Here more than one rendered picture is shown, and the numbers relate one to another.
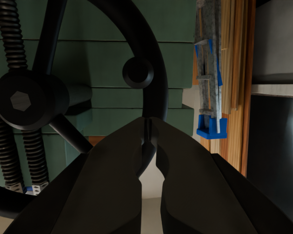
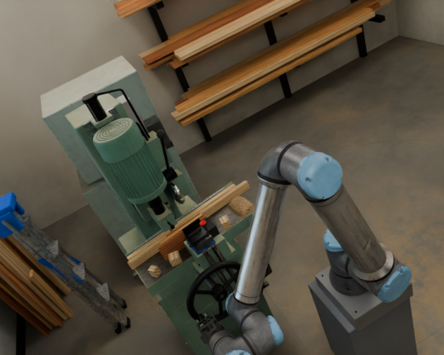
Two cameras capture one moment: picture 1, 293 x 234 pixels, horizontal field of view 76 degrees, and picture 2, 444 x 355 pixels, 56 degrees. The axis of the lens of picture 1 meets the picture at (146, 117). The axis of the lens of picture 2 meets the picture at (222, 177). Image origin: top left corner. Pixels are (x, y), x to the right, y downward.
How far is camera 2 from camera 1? 164 cm
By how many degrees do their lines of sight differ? 48
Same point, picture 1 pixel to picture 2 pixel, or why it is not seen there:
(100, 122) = (188, 265)
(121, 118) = (180, 272)
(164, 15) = (182, 311)
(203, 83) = (48, 242)
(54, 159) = (205, 263)
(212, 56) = (68, 273)
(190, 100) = not seen: outside the picture
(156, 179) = not seen: outside the picture
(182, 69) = (166, 303)
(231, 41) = (29, 284)
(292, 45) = not seen: outside the picture
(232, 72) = (0, 263)
